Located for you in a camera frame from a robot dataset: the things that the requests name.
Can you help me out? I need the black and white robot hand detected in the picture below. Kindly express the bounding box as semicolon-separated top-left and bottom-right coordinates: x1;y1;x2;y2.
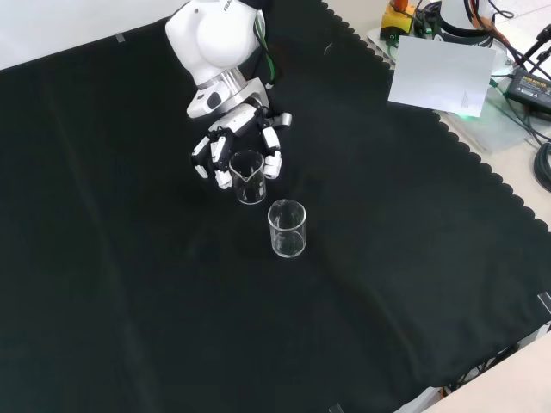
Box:
186;77;294;191

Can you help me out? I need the black cable bundle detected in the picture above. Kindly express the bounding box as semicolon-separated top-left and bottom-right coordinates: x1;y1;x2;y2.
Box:
532;140;551;194

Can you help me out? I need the black tripod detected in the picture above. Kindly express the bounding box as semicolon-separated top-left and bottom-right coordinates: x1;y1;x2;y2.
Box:
519;22;551;82

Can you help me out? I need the black table cloth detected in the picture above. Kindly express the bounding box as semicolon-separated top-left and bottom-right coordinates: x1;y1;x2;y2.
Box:
0;0;551;413

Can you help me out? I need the yellow stop button box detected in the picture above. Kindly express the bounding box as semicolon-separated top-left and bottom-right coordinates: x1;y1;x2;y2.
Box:
381;0;418;40

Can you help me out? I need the orange cable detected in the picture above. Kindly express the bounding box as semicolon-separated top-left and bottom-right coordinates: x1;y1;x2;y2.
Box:
462;0;513;48

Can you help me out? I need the grey base plate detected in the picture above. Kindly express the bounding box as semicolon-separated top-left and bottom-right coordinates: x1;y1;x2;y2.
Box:
365;21;551;155

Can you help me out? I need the pale board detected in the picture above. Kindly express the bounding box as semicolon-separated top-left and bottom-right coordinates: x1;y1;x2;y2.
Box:
387;34;498;119

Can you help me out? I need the black power adapter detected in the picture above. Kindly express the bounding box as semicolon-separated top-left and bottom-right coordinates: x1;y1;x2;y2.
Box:
505;69;551;115

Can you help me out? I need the green cable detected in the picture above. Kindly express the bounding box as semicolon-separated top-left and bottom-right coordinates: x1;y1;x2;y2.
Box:
253;8;280;92

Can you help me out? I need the clear glass beaker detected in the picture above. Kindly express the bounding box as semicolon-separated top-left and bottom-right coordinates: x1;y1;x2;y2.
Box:
228;150;269;207
267;199;308;260

